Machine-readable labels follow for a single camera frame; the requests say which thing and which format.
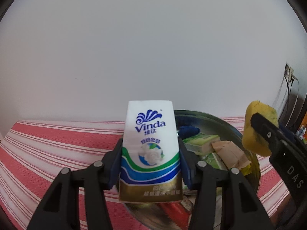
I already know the yellow green scouring sponge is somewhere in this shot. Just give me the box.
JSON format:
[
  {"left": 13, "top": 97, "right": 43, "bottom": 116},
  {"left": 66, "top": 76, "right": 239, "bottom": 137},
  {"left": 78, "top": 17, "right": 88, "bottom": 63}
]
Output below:
[{"left": 242, "top": 101, "right": 278, "bottom": 157}]

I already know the beige paper sachet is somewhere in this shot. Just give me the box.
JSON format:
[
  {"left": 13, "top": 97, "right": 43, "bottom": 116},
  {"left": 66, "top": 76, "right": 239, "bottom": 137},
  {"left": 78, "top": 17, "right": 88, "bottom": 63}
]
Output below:
[{"left": 212, "top": 141, "right": 251, "bottom": 170}]

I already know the red snack packet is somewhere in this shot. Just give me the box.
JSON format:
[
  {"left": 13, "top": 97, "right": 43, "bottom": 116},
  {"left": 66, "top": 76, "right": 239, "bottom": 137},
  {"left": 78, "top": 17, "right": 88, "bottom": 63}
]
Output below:
[{"left": 158, "top": 202, "right": 190, "bottom": 229}]

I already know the green tissue pack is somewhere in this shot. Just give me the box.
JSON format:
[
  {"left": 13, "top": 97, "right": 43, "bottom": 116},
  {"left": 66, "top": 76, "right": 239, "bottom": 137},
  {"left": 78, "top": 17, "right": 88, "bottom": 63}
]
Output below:
[
  {"left": 199, "top": 152, "right": 228, "bottom": 170},
  {"left": 183, "top": 133, "right": 220, "bottom": 156}
]

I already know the round metal cookie tin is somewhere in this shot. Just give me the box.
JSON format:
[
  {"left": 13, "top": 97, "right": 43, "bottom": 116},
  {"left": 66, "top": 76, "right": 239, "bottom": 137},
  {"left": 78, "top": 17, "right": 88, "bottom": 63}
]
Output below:
[{"left": 123, "top": 109, "right": 262, "bottom": 230}]

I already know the blue cloth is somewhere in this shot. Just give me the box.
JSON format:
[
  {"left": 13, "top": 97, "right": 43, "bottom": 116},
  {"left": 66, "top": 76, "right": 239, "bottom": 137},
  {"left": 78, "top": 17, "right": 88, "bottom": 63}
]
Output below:
[{"left": 177, "top": 126, "right": 200, "bottom": 140}]

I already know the green white small carton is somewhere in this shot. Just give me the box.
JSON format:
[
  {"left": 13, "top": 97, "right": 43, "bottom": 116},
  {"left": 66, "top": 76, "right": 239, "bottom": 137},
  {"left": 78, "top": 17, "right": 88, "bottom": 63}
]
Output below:
[{"left": 182, "top": 184, "right": 222, "bottom": 211}]

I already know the yellow foil packet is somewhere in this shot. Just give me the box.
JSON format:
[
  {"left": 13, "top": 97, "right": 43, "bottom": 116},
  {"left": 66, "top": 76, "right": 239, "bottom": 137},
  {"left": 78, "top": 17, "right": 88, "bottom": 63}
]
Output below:
[{"left": 240, "top": 164, "right": 252, "bottom": 176}]

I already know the white charger plug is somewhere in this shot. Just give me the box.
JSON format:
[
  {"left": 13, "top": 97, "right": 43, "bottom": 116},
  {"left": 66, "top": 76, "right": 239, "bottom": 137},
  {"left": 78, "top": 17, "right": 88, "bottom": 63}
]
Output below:
[{"left": 288, "top": 67, "right": 298, "bottom": 82}]

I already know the black cable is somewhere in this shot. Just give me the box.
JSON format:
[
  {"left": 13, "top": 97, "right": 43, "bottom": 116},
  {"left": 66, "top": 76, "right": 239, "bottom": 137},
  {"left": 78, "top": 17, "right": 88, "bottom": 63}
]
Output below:
[{"left": 283, "top": 76, "right": 292, "bottom": 125}]

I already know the wall power socket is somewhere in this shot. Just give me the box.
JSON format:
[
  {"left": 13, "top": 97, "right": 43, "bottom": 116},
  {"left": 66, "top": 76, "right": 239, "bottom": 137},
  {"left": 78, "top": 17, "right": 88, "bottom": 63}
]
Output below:
[{"left": 284, "top": 63, "right": 289, "bottom": 78}]

